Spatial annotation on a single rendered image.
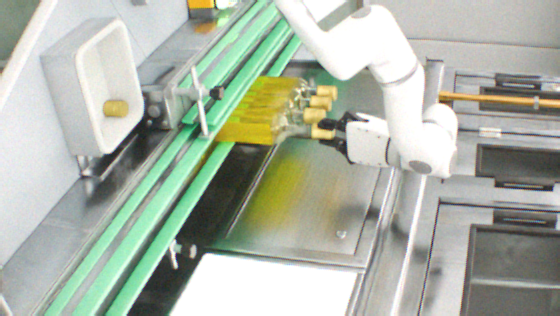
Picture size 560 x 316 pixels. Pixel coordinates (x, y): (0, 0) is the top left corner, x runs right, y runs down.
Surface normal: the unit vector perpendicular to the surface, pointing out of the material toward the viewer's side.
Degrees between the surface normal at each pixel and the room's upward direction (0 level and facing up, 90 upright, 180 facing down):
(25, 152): 0
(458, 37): 90
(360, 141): 109
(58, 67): 90
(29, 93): 0
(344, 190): 91
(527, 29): 90
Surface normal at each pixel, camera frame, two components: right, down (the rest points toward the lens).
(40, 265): -0.12, -0.83
